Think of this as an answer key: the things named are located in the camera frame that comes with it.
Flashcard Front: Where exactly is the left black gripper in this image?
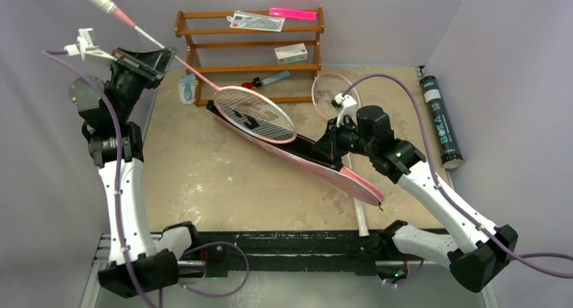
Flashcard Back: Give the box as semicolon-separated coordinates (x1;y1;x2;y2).
106;47;174;122

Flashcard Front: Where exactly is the pink racket cover bag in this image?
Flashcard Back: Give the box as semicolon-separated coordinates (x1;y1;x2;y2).
206;101;384;206

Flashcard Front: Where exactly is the black shuttlecock tube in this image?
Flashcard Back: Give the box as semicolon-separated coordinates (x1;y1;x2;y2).
420;75;464;170

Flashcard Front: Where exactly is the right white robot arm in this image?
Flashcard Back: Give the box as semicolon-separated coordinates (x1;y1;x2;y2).
314;105;518;292

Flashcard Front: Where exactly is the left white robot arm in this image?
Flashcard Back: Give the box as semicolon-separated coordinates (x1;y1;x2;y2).
68;47;201;298

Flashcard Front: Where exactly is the light blue packaged item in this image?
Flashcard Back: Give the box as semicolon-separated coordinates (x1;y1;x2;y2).
178;74;196;105

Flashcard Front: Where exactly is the light blue glue stick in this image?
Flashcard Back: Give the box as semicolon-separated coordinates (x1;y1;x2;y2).
261;71;291;86

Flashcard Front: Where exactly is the white red small box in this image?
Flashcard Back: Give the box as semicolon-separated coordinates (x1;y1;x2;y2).
274;43;308;65

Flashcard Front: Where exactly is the clear plastic blister package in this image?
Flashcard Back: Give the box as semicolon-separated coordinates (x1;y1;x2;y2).
226;11;286;32

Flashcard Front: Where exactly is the wooden three-tier shelf rack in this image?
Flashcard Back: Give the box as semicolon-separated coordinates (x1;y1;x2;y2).
174;7;325;77

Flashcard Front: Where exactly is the pink flat ruler package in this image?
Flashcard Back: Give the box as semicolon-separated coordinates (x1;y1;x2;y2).
269;7;318;21

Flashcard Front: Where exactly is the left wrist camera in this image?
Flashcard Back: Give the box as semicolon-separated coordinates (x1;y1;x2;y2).
64;28;117;65

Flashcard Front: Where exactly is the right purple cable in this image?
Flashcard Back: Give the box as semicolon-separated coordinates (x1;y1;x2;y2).
340;74;573;289

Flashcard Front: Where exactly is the purple cable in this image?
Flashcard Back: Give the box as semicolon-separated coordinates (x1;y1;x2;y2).
41;49;250;308
340;74;573;289

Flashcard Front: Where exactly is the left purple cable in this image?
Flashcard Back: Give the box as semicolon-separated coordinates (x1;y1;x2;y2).
41;49;250;308

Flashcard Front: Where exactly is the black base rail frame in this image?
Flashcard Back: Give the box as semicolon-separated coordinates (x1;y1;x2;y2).
91;227;487;280

